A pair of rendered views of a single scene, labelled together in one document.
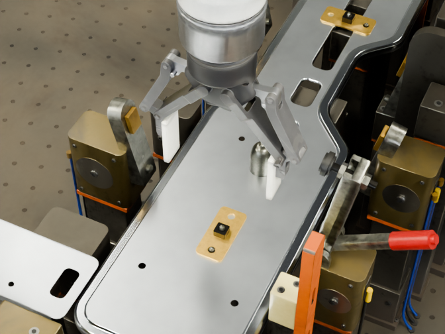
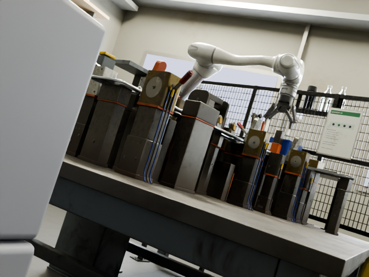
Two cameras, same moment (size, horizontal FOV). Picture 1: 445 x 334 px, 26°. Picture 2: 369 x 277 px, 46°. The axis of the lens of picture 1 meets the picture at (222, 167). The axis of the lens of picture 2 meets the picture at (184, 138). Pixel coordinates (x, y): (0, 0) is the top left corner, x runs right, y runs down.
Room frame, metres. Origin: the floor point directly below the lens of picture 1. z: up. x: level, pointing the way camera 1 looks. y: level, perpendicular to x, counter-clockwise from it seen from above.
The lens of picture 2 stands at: (3.12, 0.27, 0.76)
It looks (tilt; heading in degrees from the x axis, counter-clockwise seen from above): 5 degrees up; 198
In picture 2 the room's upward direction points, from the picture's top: 18 degrees clockwise
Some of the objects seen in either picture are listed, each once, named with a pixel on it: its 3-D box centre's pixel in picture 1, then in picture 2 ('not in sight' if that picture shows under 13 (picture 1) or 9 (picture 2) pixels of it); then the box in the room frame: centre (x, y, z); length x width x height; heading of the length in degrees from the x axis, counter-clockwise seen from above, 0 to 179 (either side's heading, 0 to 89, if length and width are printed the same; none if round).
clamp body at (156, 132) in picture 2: not in sight; (152, 126); (1.79, -0.27, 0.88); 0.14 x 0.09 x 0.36; 64
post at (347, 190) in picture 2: not in sight; (339, 206); (0.78, 0.41, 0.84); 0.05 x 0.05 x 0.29; 64
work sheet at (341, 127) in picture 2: not in sight; (340, 133); (0.30, 0.33, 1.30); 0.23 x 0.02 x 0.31; 64
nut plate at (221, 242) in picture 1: (221, 231); not in sight; (0.75, 0.00, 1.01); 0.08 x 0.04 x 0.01; 155
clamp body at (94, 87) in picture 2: not in sight; (88, 112); (1.63, -0.62, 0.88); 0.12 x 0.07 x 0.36; 64
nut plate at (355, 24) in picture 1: (348, 18); not in sight; (1.17, -0.20, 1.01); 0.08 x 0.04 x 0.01; 64
